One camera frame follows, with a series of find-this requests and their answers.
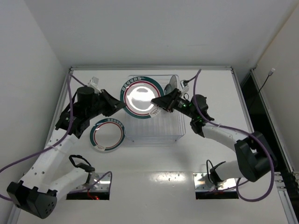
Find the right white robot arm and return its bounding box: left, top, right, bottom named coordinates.
left=151, top=89, right=278, bottom=185

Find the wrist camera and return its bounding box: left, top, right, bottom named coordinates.
left=180, top=80, right=189, bottom=94
left=87, top=77, right=101, bottom=93

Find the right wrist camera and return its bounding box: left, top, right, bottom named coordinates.
left=180, top=80, right=189, bottom=94

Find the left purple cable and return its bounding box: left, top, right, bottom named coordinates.
left=0, top=74, right=113, bottom=201

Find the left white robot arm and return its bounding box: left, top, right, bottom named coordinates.
left=7, top=86, right=126, bottom=219

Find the white plate with characters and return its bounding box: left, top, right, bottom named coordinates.
left=169, top=75, right=178, bottom=91

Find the metal base plate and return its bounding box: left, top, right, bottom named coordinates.
left=70, top=171, right=112, bottom=194
left=193, top=172, right=236, bottom=192

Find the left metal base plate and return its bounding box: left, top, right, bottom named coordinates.
left=70, top=171, right=112, bottom=194

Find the black wall cable with plug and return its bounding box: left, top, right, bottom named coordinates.
left=258, top=68, right=276, bottom=93

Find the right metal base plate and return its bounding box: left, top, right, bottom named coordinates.
left=193, top=172, right=236, bottom=192

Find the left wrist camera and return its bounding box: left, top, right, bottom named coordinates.
left=87, top=77, right=101, bottom=93

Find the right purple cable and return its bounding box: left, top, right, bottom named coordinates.
left=182, top=69, right=275, bottom=202

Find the green blue patterned plate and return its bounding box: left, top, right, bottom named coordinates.
left=164, top=84, right=172, bottom=95

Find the green red rimmed plate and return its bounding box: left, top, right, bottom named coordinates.
left=89, top=118, right=125, bottom=153
left=120, top=76, right=164, bottom=119

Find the purple cable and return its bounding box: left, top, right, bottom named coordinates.
left=182, top=69, right=275, bottom=202
left=0, top=74, right=113, bottom=201

